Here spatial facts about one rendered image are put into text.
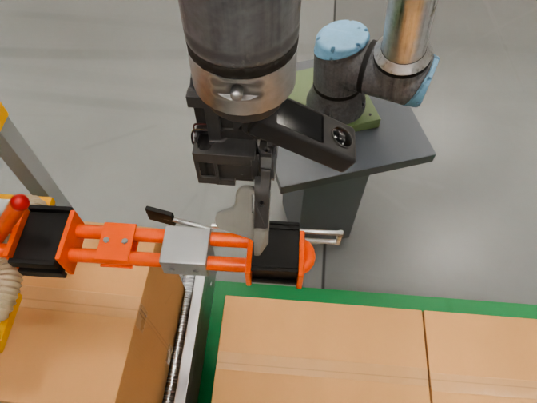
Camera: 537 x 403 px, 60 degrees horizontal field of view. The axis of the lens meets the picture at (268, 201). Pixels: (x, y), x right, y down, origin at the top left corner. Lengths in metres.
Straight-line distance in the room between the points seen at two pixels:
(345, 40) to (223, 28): 1.04
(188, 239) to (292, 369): 0.76
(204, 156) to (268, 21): 0.17
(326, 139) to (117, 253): 0.39
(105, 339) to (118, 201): 1.37
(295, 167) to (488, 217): 1.24
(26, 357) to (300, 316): 0.74
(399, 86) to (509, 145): 1.47
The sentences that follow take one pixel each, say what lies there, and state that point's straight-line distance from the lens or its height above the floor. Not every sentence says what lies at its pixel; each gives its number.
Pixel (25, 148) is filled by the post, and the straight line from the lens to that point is 1.57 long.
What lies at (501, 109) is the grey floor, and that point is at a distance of 2.88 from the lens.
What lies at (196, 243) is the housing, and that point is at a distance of 0.71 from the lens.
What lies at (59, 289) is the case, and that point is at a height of 0.95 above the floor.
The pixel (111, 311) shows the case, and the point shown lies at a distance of 1.06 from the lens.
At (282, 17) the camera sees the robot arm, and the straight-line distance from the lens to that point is 0.34.
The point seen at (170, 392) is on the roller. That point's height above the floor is 0.55.
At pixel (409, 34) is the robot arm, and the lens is 1.21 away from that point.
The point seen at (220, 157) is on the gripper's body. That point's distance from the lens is 0.46.
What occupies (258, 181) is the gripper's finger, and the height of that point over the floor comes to 1.52.
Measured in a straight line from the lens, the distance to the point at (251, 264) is 0.68.
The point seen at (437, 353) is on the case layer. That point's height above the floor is 0.54.
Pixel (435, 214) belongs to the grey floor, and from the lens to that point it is 2.33.
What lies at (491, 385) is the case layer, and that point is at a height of 0.54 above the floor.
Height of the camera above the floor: 1.91
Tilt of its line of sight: 59 degrees down
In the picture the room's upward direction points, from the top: straight up
